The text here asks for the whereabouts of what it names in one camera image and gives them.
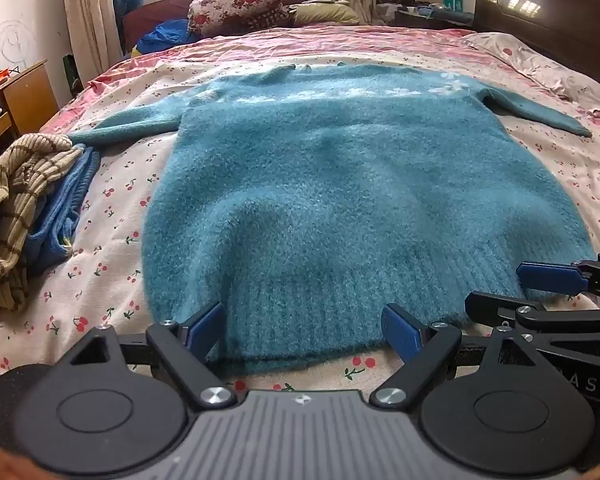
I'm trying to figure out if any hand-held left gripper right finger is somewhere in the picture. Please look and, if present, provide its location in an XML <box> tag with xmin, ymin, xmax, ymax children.
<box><xmin>369</xmin><ymin>303</ymin><xmax>548</xmax><ymax>408</ymax></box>

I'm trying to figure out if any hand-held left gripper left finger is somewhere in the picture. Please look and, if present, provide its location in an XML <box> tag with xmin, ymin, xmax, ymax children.
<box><xmin>55</xmin><ymin>301</ymin><xmax>237</xmax><ymax>409</ymax></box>

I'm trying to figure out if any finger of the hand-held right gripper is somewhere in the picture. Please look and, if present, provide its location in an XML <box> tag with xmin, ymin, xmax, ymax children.
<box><xmin>516</xmin><ymin>252</ymin><xmax>600</xmax><ymax>306</ymax></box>
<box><xmin>465</xmin><ymin>291</ymin><xmax>600</xmax><ymax>336</ymax></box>

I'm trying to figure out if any teal fuzzy sweater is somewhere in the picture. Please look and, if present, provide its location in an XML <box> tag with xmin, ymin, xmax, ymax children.
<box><xmin>69</xmin><ymin>62</ymin><xmax>597</xmax><ymax>376</ymax></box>

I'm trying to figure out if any cherry print bed sheet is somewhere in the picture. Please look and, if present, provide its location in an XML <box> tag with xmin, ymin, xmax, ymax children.
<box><xmin>0</xmin><ymin>57</ymin><xmax>600</xmax><ymax>396</ymax></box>

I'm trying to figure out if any blue knit garment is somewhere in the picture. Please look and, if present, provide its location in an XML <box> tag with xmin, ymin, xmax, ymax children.
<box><xmin>27</xmin><ymin>144</ymin><xmax>101</xmax><ymax>276</ymax></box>

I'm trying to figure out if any cherry print pillow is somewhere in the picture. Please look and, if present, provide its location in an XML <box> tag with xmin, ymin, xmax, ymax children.
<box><xmin>462</xmin><ymin>31</ymin><xmax>600</xmax><ymax>121</ymax></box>

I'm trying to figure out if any beige striped garment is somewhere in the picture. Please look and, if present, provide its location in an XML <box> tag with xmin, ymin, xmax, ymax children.
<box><xmin>0</xmin><ymin>132</ymin><xmax>86</xmax><ymax>321</ymax></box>

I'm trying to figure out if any dark wooden headboard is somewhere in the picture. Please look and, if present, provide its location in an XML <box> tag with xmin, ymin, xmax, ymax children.
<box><xmin>472</xmin><ymin>0</ymin><xmax>600</xmax><ymax>91</ymax></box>

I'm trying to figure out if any dark nightstand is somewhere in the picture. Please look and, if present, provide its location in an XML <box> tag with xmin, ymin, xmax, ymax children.
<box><xmin>392</xmin><ymin>7</ymin><xmax>476</xmax><ymax>31</ymax></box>

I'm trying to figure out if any folded blue cloth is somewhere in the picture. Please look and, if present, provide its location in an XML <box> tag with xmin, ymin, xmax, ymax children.
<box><xmin>415</xmin><ymin>4</ymin><xmax>473</xmax><ymax>23</ymax></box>

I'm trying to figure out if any dark green bag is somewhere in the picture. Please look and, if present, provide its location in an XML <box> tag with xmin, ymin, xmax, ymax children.
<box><xmin>62</xmin><ymin>55</ymin><xmax>83</xmax><ymax>93</ymax></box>

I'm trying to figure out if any wooden side cabinet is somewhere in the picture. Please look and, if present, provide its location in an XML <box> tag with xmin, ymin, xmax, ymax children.
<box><xmin>0</xmin><ymin>60</ymin><xmax>61</xmax><ymax>161</ymax></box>

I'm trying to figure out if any crumpled blue cloth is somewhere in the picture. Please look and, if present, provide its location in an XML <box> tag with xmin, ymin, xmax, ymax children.
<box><xmin>137</xmin><ymin>19</ymin><xmax>201</xmax><ymax>53</ymax></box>

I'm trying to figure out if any olive pillow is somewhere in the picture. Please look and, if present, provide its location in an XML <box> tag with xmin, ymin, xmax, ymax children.
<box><xmin>287</xmin><ymin>2</ymin><xmax>361</xmax><ymax>26</ymax></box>

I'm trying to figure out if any floral red white pillow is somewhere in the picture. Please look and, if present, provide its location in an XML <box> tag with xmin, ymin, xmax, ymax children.
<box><xmin>187</xmin><ymin>0</ymin><xmax>293</xmax><ymax>37</ymax></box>

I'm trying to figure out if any blue plastic bag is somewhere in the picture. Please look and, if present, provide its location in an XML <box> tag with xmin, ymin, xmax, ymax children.
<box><xmin>112</xmin><ymin>0</ymin><xmax>143</xmax><ymax>26</ymax></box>

